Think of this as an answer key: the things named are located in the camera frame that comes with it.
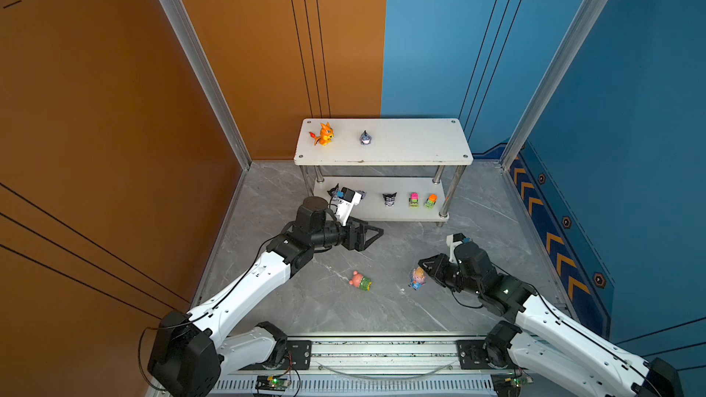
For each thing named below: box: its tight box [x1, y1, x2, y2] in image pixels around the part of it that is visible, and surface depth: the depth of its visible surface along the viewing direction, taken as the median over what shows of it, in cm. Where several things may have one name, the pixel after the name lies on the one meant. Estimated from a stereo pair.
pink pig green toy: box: [348, 271, 373, 292], surface depth 85 cm
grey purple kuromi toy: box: [382, 192, 398, 207], surface depth 96 cm
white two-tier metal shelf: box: [294, 117, 474, 227], surface depth 86 cm
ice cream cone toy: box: [408, 266, 426, 291], surface depth 77 cm
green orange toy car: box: [423, 193, 439, 210], surface depth 98 cm
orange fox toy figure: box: [308, 122, 335, 147], surface depth 76 cm
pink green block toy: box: [408, 192, 421, 209], surface depth 99 cm
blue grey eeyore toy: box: [359, 129, 373, 146], surface depth 77 cm
